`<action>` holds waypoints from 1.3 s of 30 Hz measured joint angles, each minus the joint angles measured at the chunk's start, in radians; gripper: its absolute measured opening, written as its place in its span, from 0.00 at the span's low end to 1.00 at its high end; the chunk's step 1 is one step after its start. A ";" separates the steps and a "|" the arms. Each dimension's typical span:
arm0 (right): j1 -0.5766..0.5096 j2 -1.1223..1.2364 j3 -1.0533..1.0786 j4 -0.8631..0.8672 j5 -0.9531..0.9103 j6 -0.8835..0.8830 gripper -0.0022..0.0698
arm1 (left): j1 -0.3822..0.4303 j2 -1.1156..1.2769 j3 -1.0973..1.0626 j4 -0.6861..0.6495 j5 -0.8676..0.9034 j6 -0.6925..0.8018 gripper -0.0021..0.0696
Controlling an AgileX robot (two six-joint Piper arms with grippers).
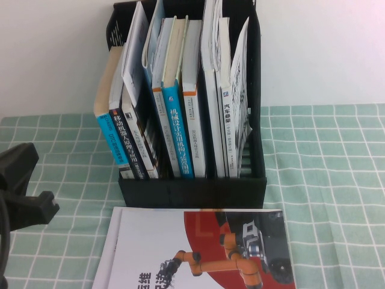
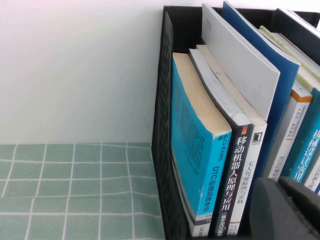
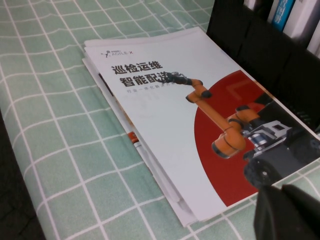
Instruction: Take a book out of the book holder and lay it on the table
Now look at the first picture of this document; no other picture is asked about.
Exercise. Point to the black plastic book holder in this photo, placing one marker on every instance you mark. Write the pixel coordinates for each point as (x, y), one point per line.
(192, 192)

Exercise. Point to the thin white printed booklet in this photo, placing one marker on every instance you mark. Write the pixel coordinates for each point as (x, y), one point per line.
(135, 54)

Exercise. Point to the thick white spine orange-top book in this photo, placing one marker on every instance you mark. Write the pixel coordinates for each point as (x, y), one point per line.
(195, 129)

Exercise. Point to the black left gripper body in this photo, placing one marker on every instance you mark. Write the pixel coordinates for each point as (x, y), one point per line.
(4, 192)

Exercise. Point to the white book with sandy road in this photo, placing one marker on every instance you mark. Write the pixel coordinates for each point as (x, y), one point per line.
(105, 256)

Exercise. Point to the thin plain white book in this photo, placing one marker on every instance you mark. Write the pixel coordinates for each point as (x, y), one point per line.
(217, 36)

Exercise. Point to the green white checked tablecloth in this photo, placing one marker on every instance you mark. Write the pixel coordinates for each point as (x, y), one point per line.
(331, 180)

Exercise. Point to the blue spine book tan pages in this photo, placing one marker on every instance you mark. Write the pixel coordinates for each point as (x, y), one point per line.
(109, 135)

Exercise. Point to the white booklet with black print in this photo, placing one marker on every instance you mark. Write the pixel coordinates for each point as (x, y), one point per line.
(240, 84)

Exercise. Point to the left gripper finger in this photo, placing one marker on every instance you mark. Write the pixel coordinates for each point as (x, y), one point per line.
(36, 210)
(18, 162)

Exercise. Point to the blue spine book white characters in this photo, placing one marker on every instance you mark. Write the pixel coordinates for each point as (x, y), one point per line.
(177, 129)

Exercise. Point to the light blue cover book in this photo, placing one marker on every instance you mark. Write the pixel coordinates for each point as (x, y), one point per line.
(153, 36)

